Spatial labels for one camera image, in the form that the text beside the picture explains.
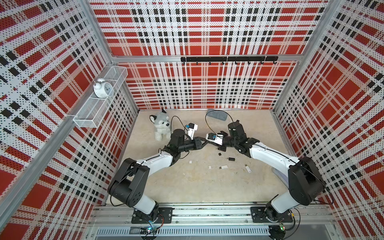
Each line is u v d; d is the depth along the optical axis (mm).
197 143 762
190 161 929
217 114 1147
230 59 884
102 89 691
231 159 934
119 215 752
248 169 899
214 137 701
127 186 442
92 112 908
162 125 911
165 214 739
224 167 908
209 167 906
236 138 663
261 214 733
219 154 958
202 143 817
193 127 786
